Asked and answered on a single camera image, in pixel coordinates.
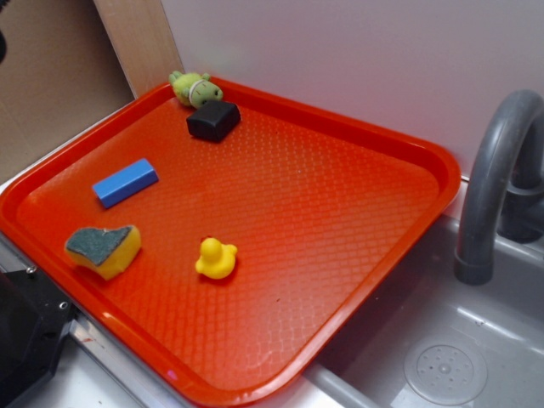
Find brown cardboard panel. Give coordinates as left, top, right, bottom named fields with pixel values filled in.
left=1, top=1, right=133, bottom=181

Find grey plastic sink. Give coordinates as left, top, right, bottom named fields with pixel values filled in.
left=305, top=217, right=543, bottom=407

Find blue rectangular block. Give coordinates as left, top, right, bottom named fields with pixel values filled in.
left=92, top=159, right=159, bottom=208

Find yellow sponge with green pad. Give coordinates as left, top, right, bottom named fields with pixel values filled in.
left=65, top=225, right=142, bottom=281

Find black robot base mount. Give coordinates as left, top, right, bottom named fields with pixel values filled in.
left=1, top=266, right=75, bottom=407

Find black cube block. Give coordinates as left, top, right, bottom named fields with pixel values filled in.
left=186, top=100, right=241, bottom=143

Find green plush toy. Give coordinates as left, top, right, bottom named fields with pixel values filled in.
left=168, top=71, right=224, bottom=109

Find grey toy faucet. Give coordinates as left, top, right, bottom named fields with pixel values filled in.
left=454, top=89, right=543, bottom=286

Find yellow rubber duck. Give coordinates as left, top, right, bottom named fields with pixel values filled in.
left=195, top=237, right=238, bottom=280

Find wooden board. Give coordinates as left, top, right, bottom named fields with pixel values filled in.
left=93, top=0, right=184, bottom=98

